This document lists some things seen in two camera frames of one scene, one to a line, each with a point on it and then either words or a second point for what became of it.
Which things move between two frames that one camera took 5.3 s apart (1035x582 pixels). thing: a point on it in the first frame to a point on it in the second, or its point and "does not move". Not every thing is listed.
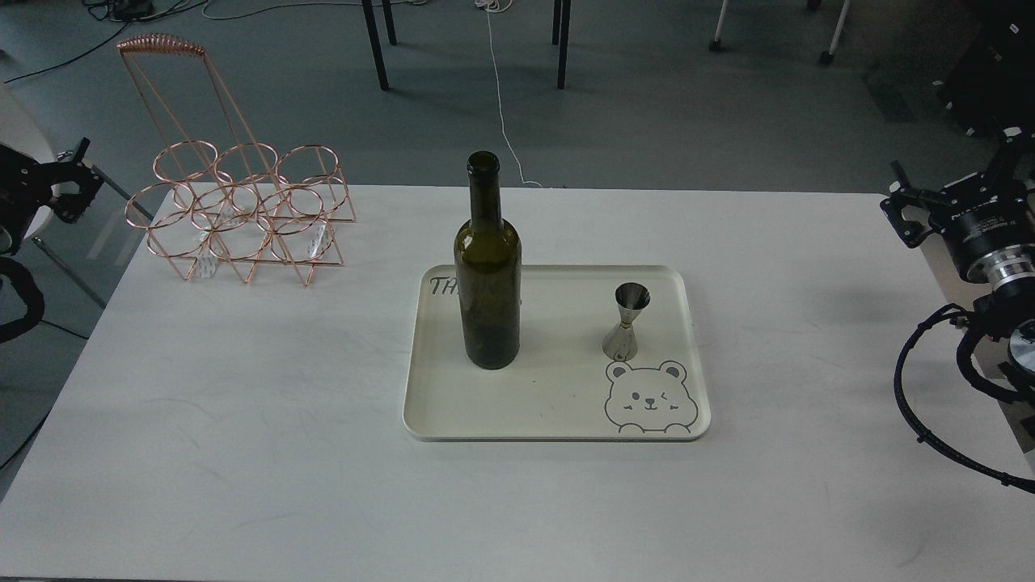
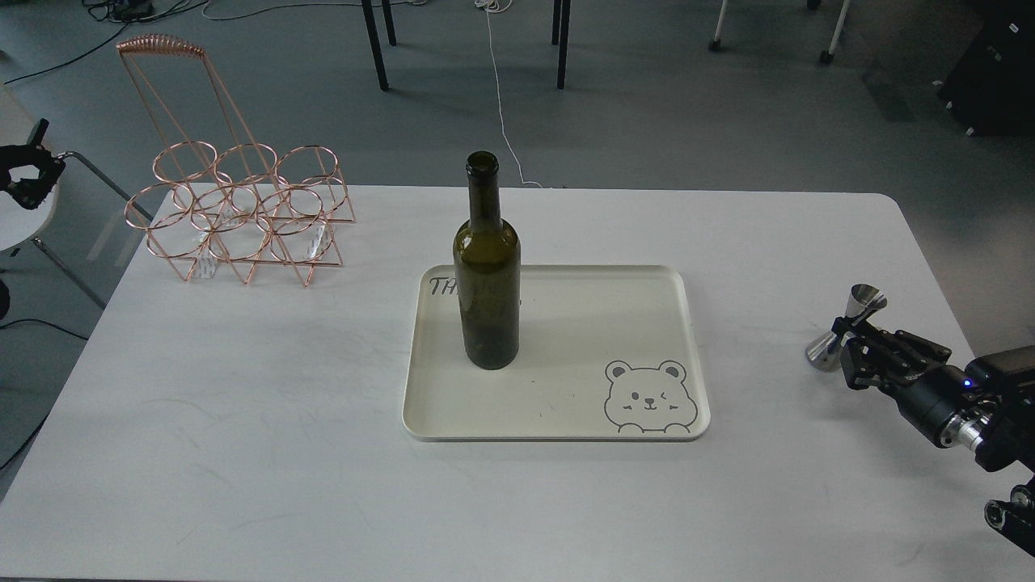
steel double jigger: x=620 y=343 to x=863 y=300
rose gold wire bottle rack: x=217 y=199 does not move
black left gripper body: x=27 y=185 to x=29 y=191
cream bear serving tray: x=562 y=386 does not move
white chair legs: x=827 y=56 does not move
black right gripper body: x=977 y=215 to x=912 y=372
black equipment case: x=990 y=85 does not move
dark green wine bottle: x=488 y=268 does not move
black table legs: x=369 y=11 does not move
